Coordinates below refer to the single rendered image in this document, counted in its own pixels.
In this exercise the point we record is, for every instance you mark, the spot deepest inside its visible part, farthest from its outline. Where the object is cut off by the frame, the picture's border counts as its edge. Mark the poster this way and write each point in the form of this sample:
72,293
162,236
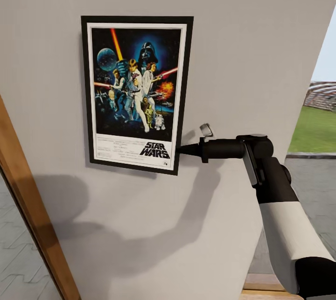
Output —
136,72

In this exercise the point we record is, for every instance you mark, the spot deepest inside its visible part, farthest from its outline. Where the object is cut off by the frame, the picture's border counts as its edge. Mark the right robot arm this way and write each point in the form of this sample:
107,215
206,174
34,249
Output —
298,257

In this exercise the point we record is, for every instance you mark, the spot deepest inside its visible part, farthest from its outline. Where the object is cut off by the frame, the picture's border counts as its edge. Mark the fixed window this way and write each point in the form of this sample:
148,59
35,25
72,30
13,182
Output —
311,161

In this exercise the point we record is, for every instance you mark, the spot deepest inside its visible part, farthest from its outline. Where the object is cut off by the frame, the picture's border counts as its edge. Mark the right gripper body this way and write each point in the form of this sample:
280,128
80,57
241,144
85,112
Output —
214,149

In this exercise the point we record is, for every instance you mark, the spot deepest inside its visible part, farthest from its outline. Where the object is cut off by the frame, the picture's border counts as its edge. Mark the door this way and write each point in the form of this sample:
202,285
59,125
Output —
32,264

